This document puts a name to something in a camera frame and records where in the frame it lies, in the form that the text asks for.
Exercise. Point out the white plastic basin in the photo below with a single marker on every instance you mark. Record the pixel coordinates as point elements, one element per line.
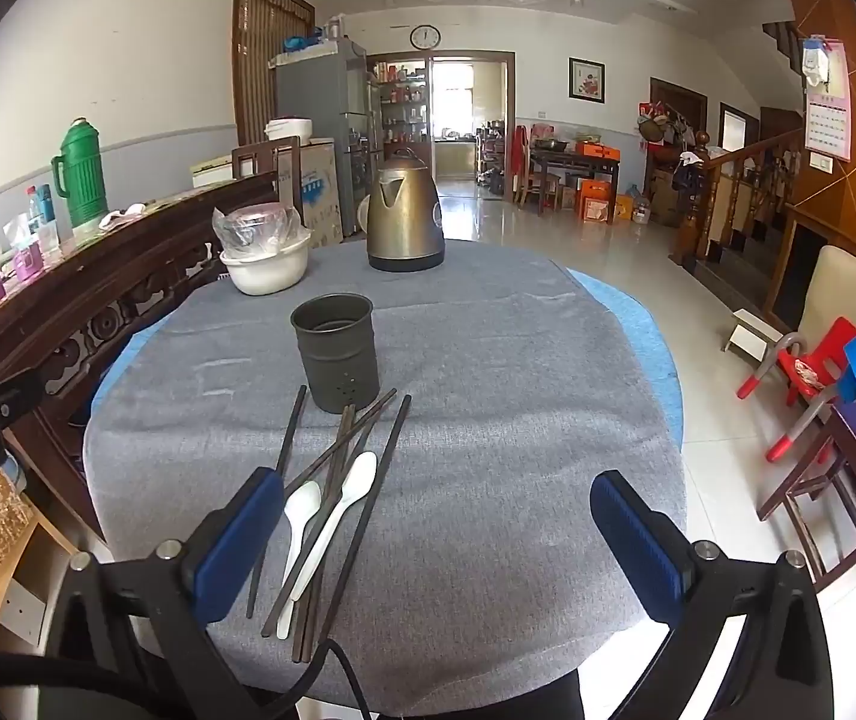
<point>271,274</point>

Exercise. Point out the white plastic spoon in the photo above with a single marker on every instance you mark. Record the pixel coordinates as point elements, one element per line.
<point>300,508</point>
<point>357,483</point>

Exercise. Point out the red child chair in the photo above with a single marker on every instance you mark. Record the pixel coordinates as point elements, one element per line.
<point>812,375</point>

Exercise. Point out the wooden stair railing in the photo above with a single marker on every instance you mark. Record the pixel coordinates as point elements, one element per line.
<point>725,196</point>

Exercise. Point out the green thermos flask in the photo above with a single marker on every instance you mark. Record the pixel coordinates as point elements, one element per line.
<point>78,174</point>

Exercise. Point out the grey refrigerator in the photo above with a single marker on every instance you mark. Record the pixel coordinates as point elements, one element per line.
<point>328,83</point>

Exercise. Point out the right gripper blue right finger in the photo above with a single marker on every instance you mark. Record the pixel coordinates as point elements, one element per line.
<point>781,665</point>

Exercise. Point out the carved dark wooden sideboard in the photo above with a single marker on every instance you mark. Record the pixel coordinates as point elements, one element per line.
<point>70,323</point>

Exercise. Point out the blue water bottle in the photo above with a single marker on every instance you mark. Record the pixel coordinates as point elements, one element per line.
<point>44,202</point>

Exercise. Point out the dark metal utensil holder cup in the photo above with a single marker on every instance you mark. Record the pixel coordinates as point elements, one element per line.
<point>336,340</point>

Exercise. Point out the dark wooden chair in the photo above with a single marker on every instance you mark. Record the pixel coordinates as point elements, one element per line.
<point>827,466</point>

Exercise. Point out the small white step stool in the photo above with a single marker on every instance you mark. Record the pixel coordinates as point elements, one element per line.
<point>751,336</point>

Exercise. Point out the wall calendar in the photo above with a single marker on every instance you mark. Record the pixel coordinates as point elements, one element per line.
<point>827,120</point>

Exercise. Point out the cardboard appliance box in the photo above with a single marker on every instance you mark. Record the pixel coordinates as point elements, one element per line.
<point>320,197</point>

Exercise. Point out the clear plastic bag with bowls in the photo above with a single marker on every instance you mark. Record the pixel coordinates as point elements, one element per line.
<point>256,231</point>

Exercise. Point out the round wall clock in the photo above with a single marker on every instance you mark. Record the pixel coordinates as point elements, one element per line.
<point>425,37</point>

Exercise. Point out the blue underlay cloth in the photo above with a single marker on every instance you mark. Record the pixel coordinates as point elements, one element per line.
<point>637,323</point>

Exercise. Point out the framed flower picture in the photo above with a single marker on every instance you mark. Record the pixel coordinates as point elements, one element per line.
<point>587,80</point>

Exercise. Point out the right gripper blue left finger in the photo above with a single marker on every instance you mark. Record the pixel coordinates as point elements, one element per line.
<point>129,639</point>

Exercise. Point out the grey tablecloth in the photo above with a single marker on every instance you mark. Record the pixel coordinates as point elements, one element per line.
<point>481,575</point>

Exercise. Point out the dark wooden side table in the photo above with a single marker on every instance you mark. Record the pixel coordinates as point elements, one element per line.
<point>570,163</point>

